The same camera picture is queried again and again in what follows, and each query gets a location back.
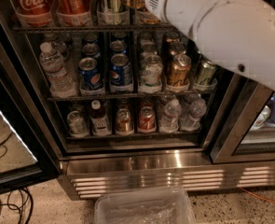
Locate left water bottle bottom shelf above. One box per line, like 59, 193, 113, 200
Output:
159, 99, 182, 133

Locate top wire shelf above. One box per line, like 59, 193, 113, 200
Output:
13, 24, 176, 34

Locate water bottle shelf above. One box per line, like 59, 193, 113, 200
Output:
159, 99, 182, 133
39, 42, 77, 98
180, 98, 207, 132

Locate red can bottom shelf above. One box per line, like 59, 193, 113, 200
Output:
138, 106, 156, 133

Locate right water bottle bottom shelf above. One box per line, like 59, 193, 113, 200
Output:
180, 98, 207, 132

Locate wire shelf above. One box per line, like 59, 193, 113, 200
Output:
48, 90, 214, 102
13, 24, 176, 34

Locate front right Pepsi can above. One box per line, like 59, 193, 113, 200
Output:
110, 53, 133, 92

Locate white green 7up can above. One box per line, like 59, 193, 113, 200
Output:
139, 54, 163, 93

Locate open fridge door glass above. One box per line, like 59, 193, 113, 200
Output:
0, 22, 59, 194

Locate pepsi can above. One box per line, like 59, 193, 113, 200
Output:
110, 53, 133, 92
78, 57, 104, 95

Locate orange soda can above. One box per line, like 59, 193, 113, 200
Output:
56, 0, 91, 27

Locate brown juice bottle white cap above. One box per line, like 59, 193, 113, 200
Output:
90, 100, 111, 136

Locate silver can bottom shelf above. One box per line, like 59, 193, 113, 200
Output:
67, 111, 89, 138

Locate clear plastic bin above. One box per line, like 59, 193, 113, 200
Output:
94, 187, 196, 224

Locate green tall can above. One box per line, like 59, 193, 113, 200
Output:
97, 0, 130, 25

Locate middle wire shelf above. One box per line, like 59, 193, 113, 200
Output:
48, 90, 214, 102

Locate gold front can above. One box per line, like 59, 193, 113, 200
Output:
166, 54, 191, 92

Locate front left Pepsi can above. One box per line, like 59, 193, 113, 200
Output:
78, 57, 104, 95

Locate stainless fridge base grille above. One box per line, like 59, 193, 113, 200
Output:
58, 149, 275, 200

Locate front water bottle middle shelf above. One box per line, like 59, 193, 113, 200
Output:
39, 42, 77, 98

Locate black floor cables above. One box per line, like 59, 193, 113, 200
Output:
0, 188, 34, 224

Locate gold orange tall can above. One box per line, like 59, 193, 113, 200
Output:
121, 0, 145, 9

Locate orange floor cable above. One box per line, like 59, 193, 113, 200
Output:
240, 188, 275, 203

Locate green front can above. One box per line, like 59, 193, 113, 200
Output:
193, 58, 218, 91

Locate red Coca-Cola can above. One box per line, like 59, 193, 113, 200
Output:
16, 0, 53, 27

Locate gold can bottom shelf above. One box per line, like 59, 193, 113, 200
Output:
116, 108, 133, 135

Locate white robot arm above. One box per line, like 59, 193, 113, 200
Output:
144, 0, 275, 91

